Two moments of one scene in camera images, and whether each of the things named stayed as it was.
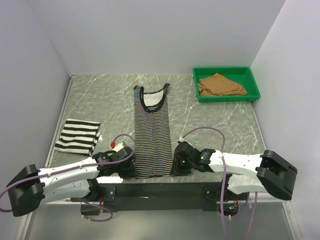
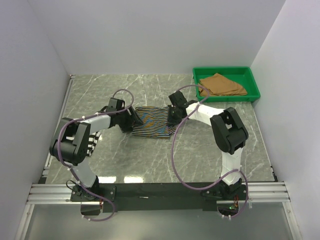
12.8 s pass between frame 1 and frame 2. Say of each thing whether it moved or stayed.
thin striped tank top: moved
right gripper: moved
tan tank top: stayed
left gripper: moved
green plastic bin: stayed
